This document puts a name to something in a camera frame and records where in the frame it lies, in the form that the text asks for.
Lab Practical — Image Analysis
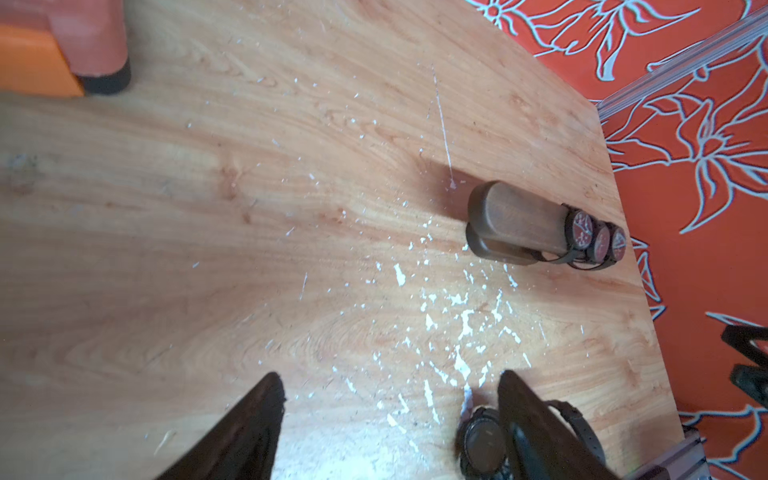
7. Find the black digital square watch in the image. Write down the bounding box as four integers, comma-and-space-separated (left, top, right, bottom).
545, 400, 606, 465

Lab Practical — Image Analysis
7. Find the dark wooden watch stand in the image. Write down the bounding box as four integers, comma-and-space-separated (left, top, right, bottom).
466, 181, 569, 265

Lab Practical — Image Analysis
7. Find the black watch placed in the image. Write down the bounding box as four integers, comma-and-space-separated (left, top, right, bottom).
593, 222, 627, 270

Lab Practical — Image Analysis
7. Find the black slim round watch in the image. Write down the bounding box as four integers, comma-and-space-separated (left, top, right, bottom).
569, 220, 611, 270

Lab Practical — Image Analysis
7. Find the black watch dark red dial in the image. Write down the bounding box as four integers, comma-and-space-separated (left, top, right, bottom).
532, 205, 596, 266

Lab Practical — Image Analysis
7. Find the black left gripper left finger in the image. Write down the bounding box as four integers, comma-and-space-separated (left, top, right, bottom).
159, 372, 286, 479

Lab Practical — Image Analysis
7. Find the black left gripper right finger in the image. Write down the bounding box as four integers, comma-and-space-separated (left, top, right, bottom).
497, 370, 617, 479

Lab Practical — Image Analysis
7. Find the black chunky sport watch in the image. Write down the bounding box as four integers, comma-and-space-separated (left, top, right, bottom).
455, 407, 510, 480

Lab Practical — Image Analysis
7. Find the orange plastic tool case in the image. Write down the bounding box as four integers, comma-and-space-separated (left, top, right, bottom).
0, 0, 132, 98

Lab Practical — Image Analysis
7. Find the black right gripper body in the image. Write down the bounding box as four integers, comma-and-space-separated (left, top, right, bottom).
719, 323, 768, 409

